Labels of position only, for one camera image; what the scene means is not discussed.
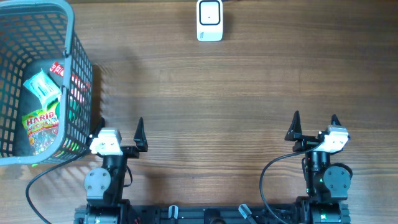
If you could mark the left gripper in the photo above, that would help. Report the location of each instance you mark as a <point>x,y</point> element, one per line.
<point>141,144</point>

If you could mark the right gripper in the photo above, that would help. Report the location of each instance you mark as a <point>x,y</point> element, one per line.
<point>295,134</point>

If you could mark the Haribo gummy candy bag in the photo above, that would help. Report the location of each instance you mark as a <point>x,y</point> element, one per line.
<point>41,127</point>

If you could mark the mint green wipes packet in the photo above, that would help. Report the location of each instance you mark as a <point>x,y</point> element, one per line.
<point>44,88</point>

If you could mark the red Nescafe stick sachet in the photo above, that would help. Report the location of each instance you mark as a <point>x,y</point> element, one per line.
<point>58,69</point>

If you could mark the green lid glass jar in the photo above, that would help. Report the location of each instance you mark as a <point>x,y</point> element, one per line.
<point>74,109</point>

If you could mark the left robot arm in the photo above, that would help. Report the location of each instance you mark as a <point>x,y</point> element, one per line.
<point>104,185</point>

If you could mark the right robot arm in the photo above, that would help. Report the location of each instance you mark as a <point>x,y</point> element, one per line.
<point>327,183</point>

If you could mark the white barcode scanner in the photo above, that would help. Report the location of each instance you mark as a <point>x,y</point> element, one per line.
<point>209,20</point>

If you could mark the grey plastic shopping basket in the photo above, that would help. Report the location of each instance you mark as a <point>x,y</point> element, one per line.
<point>34,35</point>

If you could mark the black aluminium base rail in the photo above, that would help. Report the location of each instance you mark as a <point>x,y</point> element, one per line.
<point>289,213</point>

